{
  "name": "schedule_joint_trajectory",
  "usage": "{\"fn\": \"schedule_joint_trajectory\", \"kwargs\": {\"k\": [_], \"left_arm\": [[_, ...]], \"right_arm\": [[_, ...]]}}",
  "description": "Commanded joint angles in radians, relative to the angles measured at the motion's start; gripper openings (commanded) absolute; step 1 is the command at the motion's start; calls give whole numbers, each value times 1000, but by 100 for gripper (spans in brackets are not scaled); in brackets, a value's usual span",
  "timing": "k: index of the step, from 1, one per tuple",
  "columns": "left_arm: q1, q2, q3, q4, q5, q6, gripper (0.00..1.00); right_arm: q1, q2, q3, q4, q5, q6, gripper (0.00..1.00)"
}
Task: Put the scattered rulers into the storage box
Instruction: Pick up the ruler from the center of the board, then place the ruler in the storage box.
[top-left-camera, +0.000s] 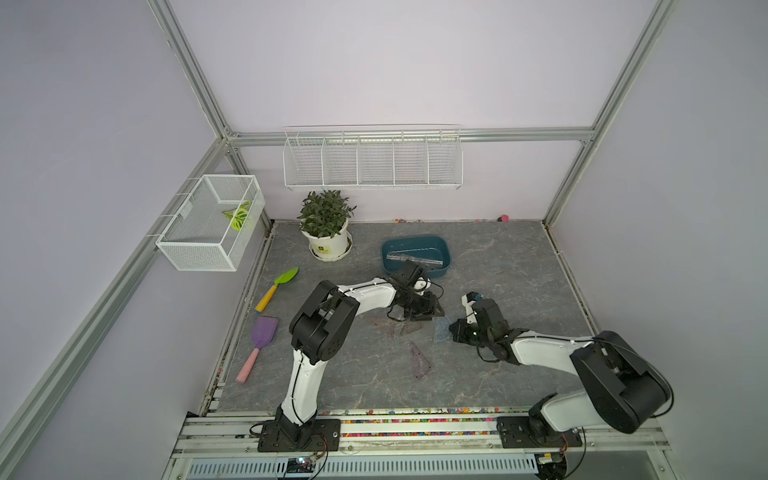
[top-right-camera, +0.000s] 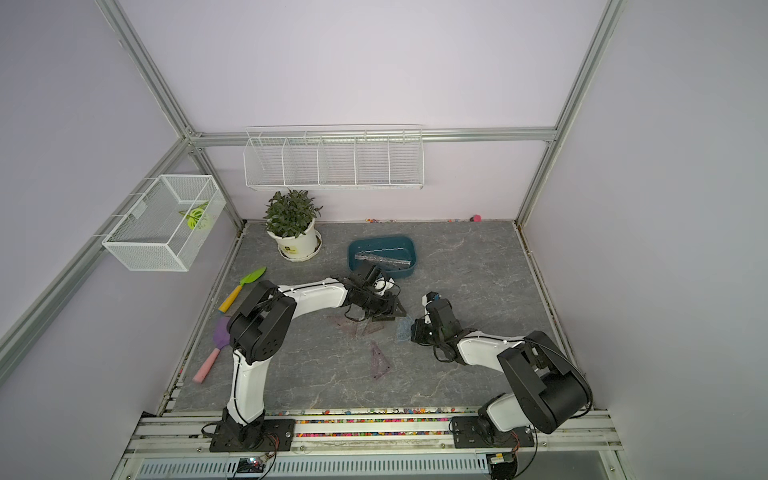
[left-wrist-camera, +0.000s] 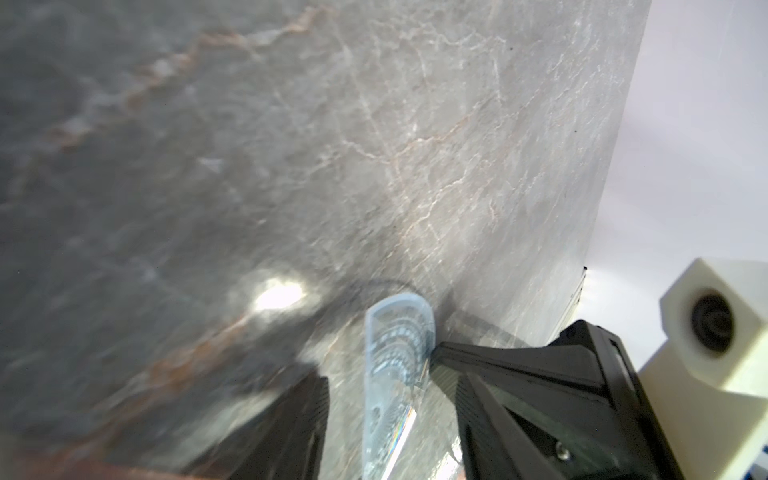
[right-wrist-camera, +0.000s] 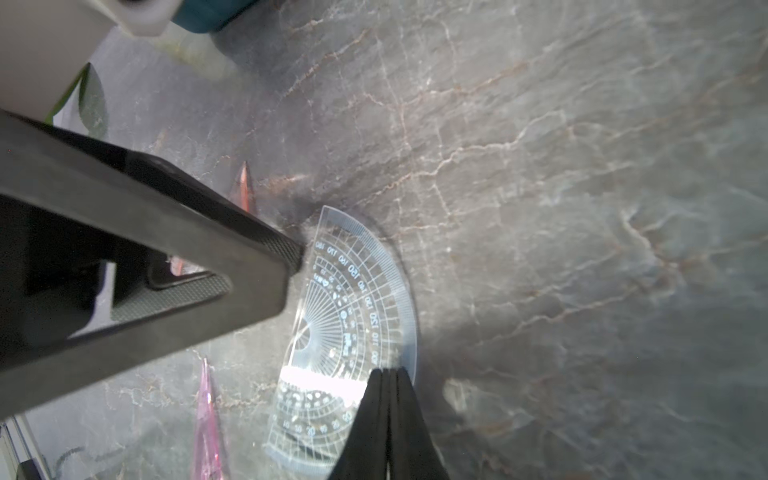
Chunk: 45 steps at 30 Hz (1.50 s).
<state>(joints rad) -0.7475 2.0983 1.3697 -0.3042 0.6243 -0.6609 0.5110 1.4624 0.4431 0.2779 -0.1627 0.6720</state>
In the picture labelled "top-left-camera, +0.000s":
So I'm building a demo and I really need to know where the pink small triangle ruler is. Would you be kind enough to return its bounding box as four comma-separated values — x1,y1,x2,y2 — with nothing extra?
397,322,423,336

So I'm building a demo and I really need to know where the pink long triangle ruler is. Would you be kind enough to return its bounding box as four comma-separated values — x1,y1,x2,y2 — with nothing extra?
373,319,398,338

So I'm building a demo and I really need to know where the blue protractor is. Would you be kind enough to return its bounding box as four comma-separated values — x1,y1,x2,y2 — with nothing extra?
433,317,453,343

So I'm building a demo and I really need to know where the clear straight ruler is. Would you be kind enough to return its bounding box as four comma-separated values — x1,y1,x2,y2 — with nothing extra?
385,248,448,269

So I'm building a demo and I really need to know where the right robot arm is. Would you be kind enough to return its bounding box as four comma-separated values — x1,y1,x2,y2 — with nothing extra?
449,292,675,438

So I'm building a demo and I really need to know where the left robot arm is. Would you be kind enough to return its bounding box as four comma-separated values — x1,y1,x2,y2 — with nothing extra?
276,260,442,437

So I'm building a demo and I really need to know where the teal plastic storage box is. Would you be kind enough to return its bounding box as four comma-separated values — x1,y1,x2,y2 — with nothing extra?
381,235,452,279

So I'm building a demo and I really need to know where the potted green plant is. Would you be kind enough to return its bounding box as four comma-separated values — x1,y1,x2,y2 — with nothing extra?
298,190,356,262

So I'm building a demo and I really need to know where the green yellow toy shovel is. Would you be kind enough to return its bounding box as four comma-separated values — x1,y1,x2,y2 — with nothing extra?
254,267,299,313

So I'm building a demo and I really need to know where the purple pink toy spatula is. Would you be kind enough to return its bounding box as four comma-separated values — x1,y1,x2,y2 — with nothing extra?
235,316,279,384

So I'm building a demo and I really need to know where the green toy in basket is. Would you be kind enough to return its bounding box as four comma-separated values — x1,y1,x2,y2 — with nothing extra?
223,201,251,231

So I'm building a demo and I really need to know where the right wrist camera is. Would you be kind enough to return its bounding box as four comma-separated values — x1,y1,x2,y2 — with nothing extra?
461,291,482,324

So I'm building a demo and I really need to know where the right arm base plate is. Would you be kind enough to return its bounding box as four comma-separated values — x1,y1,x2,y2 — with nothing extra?
496,416,583,451

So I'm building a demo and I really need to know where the aluminium rail front frame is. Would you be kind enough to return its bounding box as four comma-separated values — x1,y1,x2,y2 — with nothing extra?
163,407,687,479

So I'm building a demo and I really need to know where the white wire wall shelf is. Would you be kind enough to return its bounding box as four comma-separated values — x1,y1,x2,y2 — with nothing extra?
282,127,464,190

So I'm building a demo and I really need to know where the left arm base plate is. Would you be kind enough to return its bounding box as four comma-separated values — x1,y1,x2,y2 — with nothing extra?
257,419,341,453

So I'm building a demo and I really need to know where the white wire side basket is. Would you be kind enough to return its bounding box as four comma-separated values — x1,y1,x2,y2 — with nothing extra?
155,174,265,272

